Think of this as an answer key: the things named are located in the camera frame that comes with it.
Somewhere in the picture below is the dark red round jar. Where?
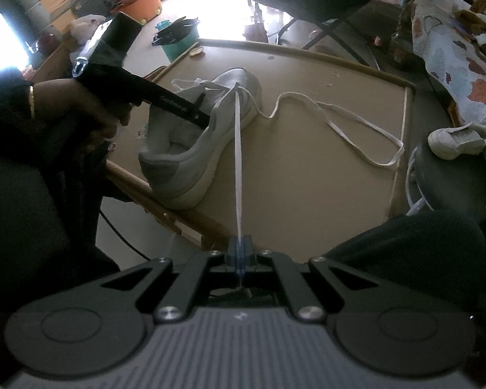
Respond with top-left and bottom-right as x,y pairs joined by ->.
38,32 -> 61,55

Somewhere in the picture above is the white sneaker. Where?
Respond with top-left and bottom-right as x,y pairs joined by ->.
138,68 -> 263,210
427,124 -> 486,160

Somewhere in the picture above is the television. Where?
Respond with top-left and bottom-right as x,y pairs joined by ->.
0,12 -> 29,76

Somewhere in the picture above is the black folding chair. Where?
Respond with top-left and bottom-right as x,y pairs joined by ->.
238,0 -> 426,67

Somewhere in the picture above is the stack of plastic drawers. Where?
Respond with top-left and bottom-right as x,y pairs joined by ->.
2,0 -> 77,35

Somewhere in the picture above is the wooden television cabinet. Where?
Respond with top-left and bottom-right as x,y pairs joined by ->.
22,41 -> 77,86

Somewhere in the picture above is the round dark stool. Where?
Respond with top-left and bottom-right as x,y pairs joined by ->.
405,146 -> 486,221

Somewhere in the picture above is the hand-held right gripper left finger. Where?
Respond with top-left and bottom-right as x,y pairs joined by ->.
99,235 -> 242,322

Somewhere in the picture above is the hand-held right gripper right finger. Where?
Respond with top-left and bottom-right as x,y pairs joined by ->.
243,235 -> 383,323

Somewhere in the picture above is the patchwork quilt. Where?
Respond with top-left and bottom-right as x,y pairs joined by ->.
411,0 -> 486,260

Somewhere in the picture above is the orange storage tub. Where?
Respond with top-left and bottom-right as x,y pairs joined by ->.
111,0 -> 163,25

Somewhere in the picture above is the person's left hand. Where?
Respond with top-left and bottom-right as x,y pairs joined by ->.
32,78 -> 131,151

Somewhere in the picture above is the white shoelace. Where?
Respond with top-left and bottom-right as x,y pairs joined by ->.
170,77 -> 406,288

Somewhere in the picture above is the person's left leg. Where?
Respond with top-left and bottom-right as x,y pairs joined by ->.
0,130 -> 124,317

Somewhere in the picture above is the large printed plastic bag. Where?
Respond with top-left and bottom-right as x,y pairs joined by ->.
70,14 -> 106,43

